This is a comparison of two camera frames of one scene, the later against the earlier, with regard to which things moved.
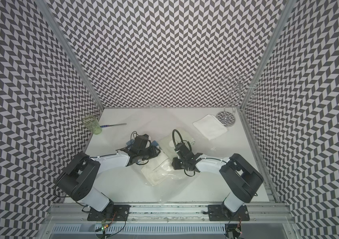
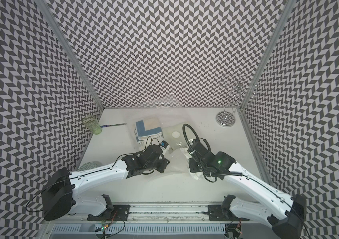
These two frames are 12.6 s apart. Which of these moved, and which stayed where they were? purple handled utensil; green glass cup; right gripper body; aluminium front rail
Moved: right gripper body
Stayed: aluminium front rail; green glass cup; purple handled utensil
